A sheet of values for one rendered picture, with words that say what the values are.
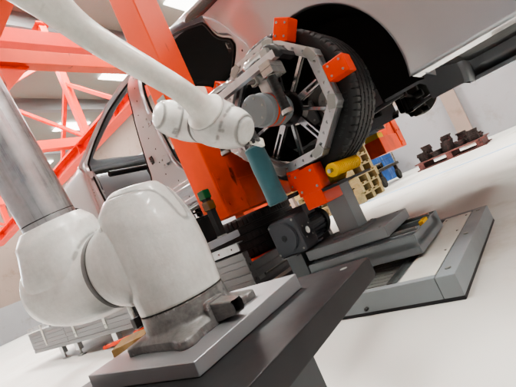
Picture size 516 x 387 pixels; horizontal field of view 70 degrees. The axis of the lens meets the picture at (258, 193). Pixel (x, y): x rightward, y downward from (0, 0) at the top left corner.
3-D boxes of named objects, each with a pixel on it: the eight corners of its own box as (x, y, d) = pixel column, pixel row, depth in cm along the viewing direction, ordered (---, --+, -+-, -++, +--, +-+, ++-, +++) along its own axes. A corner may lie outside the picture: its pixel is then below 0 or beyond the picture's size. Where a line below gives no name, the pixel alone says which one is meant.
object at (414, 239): (444, 227, 163) (434, 207, 163) (424, 256, 135) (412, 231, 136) (348, 256, 194) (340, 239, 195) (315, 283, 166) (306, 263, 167)
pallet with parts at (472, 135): (489, 143, 636) (477, 120, 638) (417, 172, 712) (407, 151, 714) (492, 139, 704) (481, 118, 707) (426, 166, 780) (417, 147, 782)
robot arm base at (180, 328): (204, 348, 51) (187, 311, 51) (126, 358, 65) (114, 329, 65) (275, 290, 66) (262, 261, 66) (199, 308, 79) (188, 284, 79)
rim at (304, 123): (320, 28, 170) (253, 97, 201) (295, 21, 152) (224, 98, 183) (381, 118, 163) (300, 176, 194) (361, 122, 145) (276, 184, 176)
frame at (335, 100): (362, 137, 143) (303, 13, 147) (355, 138, 138) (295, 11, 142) (264, 187, 178) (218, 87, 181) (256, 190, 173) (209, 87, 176)
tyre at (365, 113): (324, 1, 167) (237, 94, 207) (298, -9, 148) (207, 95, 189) (406, 122, 157) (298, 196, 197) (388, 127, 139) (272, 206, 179)
